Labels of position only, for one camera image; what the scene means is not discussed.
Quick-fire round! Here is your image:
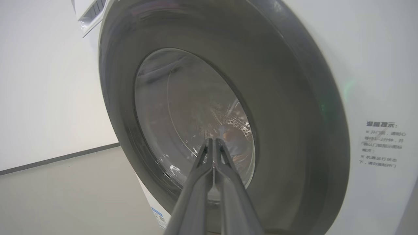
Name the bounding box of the dark round washing machine door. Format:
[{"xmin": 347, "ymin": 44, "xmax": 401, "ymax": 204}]
[{"xmin": 98, "ymin": 0, "xmax": 350, "ymax": 235}]

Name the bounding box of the blue white energy label sticker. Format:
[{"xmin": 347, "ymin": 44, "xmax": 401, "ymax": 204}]
[{"xmin": 150, "ymin": 207, "xmax": 169, "ymax": 230}]

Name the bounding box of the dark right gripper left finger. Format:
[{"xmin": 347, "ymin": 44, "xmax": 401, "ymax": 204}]
[{"xmin": 163, "ymin": 138, "xmax": 214, "ymax": 235}]

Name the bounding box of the grey printed warning notice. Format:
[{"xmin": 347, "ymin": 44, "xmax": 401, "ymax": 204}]
[{"xmin": 359, "ymin": 121, "xmax": 408, "ymax": 169}]

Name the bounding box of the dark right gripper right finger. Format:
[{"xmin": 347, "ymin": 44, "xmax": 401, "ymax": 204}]
[{"xmin": 214, "ymin": 138, "xmax": 265, "ymax": 235}]

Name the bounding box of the white front-load washing machine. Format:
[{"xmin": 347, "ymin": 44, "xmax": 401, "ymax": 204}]
[{"xmin": 70, "ymin": 0, "xmax": 418, "ymax": 235}]

